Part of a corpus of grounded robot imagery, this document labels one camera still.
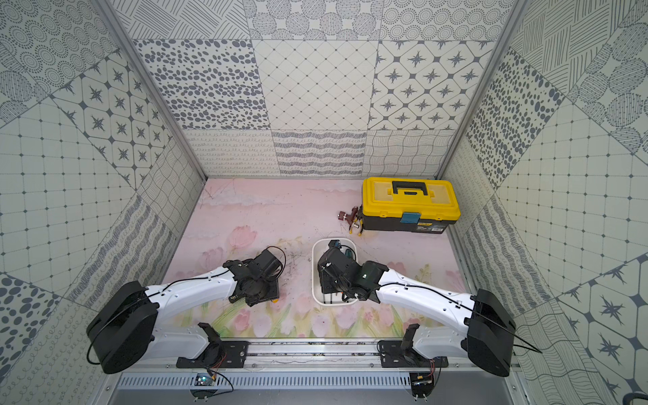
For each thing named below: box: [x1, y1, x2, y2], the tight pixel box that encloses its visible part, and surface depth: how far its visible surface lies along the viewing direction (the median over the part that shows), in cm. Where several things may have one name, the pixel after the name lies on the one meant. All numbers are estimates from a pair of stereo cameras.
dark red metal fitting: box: [337, 205, 359, 226], surface depth 106 cm
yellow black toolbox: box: [361, 177, 462, 234], surface depth 93 cm
